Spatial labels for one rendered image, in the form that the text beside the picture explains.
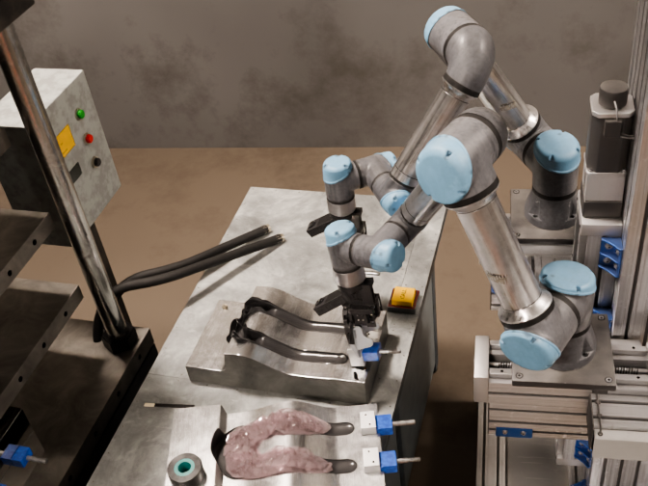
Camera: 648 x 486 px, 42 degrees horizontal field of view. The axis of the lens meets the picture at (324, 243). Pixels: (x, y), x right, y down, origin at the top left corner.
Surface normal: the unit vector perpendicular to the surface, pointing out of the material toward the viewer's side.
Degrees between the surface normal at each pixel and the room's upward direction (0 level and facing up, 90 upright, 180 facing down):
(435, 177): 83
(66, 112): 90
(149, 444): 0
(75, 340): 0
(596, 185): 90
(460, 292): 0
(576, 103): 90
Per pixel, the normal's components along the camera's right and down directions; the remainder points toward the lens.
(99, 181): 0.96, 0.08
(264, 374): -0.26, 0.64
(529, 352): -0.53, 0.67
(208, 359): -0.11, -0.77
